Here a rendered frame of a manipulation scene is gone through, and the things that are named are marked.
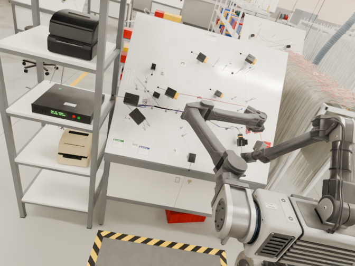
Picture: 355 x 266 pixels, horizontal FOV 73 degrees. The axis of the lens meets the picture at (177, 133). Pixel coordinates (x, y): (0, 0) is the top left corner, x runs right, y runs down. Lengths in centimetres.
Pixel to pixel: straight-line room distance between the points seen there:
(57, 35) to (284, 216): 132
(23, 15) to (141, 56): 398
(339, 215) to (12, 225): 226
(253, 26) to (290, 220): 438
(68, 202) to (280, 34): 434
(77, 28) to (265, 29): 396
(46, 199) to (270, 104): 191
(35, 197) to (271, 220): 193
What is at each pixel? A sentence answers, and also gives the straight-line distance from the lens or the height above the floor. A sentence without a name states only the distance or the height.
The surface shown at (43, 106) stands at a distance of 166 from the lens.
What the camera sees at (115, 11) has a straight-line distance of 821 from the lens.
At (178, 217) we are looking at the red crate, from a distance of 242.
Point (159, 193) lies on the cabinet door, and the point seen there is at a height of 54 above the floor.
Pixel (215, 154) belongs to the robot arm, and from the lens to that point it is 90.
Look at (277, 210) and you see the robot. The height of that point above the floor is 153.
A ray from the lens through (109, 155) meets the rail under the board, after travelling 170.
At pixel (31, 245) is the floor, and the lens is 233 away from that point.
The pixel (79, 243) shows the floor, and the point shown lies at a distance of 229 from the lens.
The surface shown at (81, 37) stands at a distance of 144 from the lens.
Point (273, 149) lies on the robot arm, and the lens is 145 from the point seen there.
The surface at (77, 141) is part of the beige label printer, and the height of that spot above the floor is 84.
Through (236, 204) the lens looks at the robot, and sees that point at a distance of 70.
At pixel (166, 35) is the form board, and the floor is 158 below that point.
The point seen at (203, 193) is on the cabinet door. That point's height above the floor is 63.
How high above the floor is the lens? 197
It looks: 33 degrees down
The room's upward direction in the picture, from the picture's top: 17 degrees clockwise
